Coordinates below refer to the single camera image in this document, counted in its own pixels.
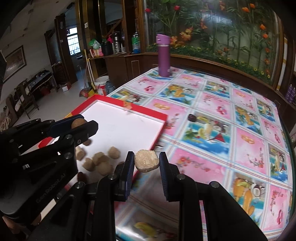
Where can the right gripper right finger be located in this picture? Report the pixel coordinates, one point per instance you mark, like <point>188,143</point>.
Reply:
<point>225,218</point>

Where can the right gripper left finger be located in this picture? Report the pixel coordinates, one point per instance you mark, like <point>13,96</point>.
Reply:
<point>87,211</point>

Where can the brown longan fruit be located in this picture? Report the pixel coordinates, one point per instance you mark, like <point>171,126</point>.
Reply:
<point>78,122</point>

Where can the beige round pastry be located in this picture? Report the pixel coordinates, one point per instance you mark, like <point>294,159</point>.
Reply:
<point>146,161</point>

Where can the person left hand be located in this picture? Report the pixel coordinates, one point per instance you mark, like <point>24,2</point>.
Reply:
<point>16,227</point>

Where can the red white gift box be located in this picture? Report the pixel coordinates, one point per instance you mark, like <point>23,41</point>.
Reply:
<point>127,129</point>

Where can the colourful fruit print tablecloth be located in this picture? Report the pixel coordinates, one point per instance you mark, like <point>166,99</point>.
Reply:
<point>238,140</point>

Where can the white plastic bucket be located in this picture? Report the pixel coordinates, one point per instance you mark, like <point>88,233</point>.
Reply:
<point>100,84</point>

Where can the green soda bottle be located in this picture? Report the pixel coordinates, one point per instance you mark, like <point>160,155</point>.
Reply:
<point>135,43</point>

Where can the purple thermos bottle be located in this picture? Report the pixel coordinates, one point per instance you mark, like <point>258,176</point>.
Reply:
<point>163,43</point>

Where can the flower mural glass panel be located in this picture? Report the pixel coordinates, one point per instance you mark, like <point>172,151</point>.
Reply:
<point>240,34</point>

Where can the framed wall painting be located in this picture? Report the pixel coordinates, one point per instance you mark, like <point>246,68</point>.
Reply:
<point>15,62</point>

